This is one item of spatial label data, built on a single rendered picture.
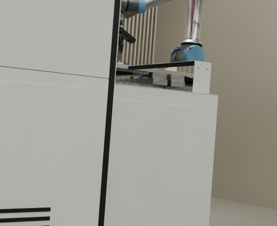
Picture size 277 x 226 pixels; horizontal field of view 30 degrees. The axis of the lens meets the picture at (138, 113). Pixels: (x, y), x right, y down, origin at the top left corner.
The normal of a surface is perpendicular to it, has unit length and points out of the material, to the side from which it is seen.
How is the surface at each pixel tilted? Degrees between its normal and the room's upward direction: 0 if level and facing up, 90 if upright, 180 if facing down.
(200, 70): 90
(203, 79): 90
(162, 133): 90
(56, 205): 90
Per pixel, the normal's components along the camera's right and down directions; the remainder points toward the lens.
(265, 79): -0.75, -0.06
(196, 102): 0.54, 0.04
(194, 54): 0.29, 0.12
